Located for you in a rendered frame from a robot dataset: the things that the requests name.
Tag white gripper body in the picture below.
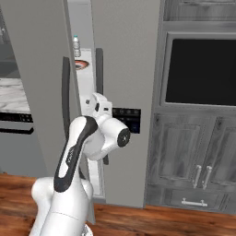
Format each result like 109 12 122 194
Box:
80 95 97 117

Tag white fridge interior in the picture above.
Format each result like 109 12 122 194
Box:
66 0 106 197

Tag grey fridge door with dispenser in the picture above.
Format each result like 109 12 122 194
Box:
89 0 162 208

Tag orange and white bowl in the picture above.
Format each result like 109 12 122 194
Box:
74 59 90 71

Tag clear water bottle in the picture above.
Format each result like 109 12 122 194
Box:
72 34 82 59

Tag grey dishwasher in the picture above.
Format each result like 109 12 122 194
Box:
0 112 50 179

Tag grey wooden cupboard door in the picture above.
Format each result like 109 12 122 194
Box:
211 115 236 189
150 112 217 186

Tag built-in black oven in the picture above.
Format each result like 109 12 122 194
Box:
159 30 236 109

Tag grey wooden drawer front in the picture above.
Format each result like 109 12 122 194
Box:
161 187 230 214

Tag grey wooden cupboard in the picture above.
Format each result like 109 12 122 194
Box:
163 0 236 22

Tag dark fridge door handle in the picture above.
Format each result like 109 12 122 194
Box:
95 47 111 166
61 55 87 181

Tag silver cupboard handle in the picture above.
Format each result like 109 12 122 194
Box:
192 164 203 189
202 165 213 191

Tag silver drawer handle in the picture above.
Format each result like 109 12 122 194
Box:
181 197 208 207

